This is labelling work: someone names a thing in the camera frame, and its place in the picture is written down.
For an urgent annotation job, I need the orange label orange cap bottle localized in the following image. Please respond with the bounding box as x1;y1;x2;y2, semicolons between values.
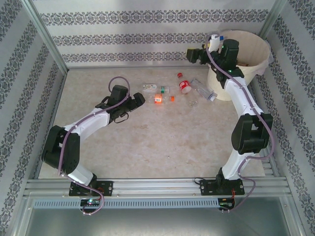
145;94;176;105

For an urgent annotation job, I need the aluminium frame post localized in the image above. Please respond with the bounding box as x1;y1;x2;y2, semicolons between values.
24;0;69;73
257;0;291;36

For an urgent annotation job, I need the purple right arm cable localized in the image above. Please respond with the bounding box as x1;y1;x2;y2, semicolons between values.
206;33;274;212

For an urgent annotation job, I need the small controller circuit board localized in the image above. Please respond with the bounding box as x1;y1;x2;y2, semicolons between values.
80;198;102;207
218;197;236;211

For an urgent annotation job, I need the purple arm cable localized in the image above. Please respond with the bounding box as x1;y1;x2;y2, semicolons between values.
59;77;130;217
206;33;274;212

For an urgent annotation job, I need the green white label bottle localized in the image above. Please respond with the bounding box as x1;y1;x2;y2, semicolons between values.
142;83;158;93

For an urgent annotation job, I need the clear bottle blue white label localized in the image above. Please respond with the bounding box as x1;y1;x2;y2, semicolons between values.
190;78;219;102

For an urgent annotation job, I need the cream plastic waste bin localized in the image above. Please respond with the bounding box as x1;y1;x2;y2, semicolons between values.
206;29;271;101

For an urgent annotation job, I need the red label cola bottle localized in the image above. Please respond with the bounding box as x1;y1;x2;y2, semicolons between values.
177;72;193;95

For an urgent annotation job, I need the clear plastic bin liner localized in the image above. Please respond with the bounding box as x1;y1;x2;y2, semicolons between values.
206;29;274;76

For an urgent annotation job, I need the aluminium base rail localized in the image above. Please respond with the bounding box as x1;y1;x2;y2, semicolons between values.
23;178;288;197

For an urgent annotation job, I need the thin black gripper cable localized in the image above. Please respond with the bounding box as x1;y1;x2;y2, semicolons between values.
113;112;130;124

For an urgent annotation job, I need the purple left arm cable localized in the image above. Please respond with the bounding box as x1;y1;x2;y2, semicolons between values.
59;77;130;217

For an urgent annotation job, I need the aluminium side rail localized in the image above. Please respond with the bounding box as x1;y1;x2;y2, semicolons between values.
242;86;288;182
33;70;68;180

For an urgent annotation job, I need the grey slotted cable duct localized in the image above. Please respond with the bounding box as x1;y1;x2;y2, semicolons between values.
31;198;221;209

